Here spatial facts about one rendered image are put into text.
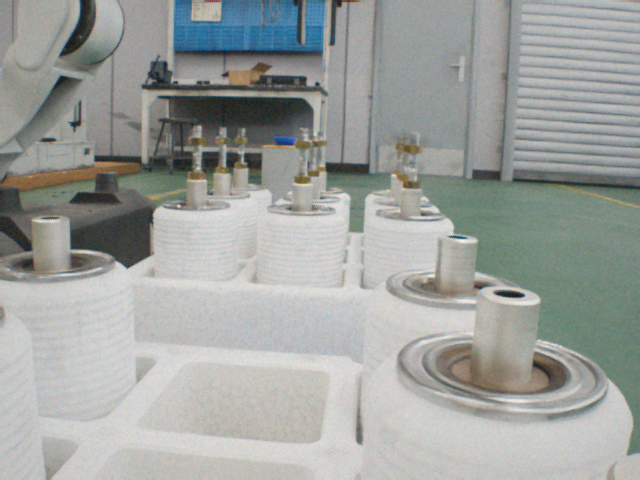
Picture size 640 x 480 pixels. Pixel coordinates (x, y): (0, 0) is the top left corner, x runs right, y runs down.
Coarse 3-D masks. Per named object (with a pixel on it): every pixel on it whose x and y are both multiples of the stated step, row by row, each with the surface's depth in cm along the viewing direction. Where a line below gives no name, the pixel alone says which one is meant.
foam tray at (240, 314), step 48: (144, 288) 58; (192, 288) 58; (240, 288) 58; (288, 288) 59; (336, 288) 59; (144, 336) 59; (192, 336) 59; (240, 336) 59; (288, 336) 58; (336, 336) 58
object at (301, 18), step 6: (294, 0) 70; (300, 0) 69; (306, 0) 72; (300, 6) 70; (300, 12) 70; (300, 18) 70; (300, 24) 70; (300, 30) 70; (300, 36) 71; (300, 42) 71
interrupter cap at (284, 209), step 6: (276, 204) 66; (282, 204) 66; (288, 204) 67; (312, 204) 67; (270, 210) 62; (276, 210) 61; (282, 210) 61; (288, 210) 61; (312, 210) 65; (318, 210) 64; (324, 210) 62; (330, 210) 62
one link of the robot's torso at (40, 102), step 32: (32, 0) 86; (64, 0) 86; (32, 32) 87; (64, 32) 87; (32, 64) 88; (64, 64) 101; (96, 64) 105; (0, 96) 93; (32, 96) 91; (64, 96) 103; (0, 128) 95; (32, 128) 104; (0, 160) 101
